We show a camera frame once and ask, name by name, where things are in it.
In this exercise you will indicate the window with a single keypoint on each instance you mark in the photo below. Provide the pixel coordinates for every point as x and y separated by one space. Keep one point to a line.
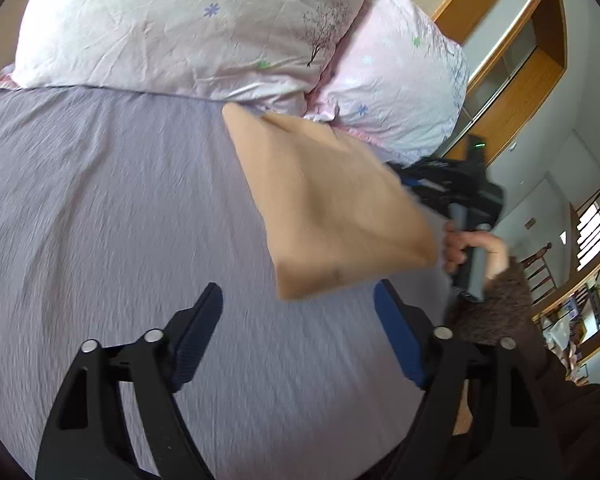
590 232

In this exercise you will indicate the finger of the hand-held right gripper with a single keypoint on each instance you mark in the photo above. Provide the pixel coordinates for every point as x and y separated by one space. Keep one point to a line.
407 177

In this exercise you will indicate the wooden shelf rack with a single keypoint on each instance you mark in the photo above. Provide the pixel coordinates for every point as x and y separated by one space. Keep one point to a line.
582 315

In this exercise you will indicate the large pink floral pillow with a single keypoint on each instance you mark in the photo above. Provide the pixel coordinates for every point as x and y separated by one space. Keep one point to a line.
180 30

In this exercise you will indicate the person's right forearm brown sleeve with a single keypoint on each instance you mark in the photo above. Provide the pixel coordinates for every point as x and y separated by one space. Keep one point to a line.
530 350

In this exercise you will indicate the wooden wardrobe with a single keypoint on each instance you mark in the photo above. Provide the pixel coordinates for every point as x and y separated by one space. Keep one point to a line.
515 60

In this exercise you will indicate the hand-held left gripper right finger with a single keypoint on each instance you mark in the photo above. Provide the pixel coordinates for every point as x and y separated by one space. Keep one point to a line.
397 332

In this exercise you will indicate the small pink floral pillow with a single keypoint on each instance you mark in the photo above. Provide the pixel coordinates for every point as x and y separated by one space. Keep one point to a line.
395 85

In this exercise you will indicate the person's right hand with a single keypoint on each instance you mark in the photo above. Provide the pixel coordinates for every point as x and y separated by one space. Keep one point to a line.
480 252

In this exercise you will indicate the tan small cloth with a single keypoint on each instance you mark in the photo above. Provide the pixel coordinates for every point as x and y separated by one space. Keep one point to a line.
325 210

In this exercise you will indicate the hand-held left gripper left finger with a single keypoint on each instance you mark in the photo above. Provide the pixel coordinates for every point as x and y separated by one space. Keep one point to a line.
192 342

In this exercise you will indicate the grey bed sheet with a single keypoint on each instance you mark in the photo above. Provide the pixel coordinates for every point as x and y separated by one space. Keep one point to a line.
130 260

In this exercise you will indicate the wooden chair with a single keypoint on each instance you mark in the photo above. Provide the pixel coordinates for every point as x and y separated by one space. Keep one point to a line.
537 262

